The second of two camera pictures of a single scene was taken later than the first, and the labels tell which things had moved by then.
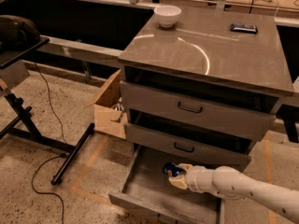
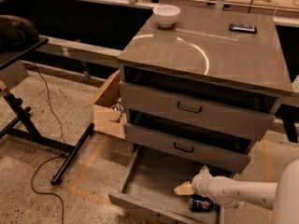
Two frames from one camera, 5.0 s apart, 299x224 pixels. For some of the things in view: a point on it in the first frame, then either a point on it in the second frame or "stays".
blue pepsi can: x=172 y=170 → x=200 y=203
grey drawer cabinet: x=205 y=83 stays
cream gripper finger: x=179 y=181 → x=185 y=189
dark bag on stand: x=17 y=34 stays
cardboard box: x=108 y=110 stays
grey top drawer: x=212 y=105 stays
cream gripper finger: x=185 y=166 → x=205 y=169
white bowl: x=166 y=15 stays
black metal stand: x=21 y=124 stays
